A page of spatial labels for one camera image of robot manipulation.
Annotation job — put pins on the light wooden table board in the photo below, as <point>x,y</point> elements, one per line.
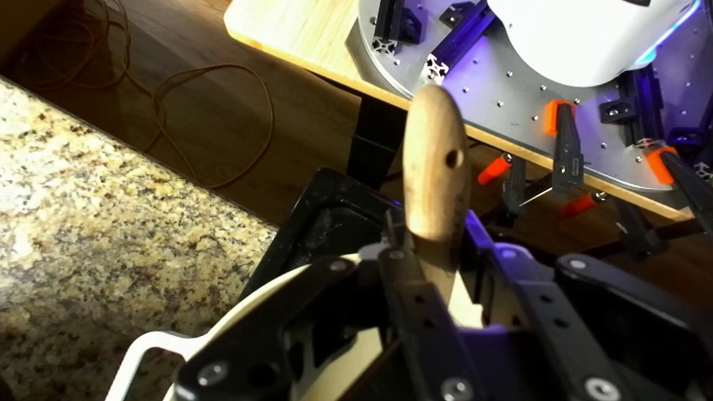
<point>297,29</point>

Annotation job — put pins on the orange black bar clamp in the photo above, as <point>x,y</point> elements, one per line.
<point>568,147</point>
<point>492,171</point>
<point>668,168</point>

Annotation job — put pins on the black aluminium extrusion bar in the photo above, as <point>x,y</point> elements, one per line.
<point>463,36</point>
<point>393,22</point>

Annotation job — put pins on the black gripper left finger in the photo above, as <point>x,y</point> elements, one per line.
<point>414,325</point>

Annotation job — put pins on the black electric stove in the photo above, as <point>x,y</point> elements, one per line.
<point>325,214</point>

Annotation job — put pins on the grey metal base plate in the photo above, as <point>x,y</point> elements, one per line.
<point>505,81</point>

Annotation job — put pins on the wooden spoon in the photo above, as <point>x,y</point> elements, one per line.
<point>435,171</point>

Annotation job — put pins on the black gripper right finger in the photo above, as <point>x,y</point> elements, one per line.
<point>549,325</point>

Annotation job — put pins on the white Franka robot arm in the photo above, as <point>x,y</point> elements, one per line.
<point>587,36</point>

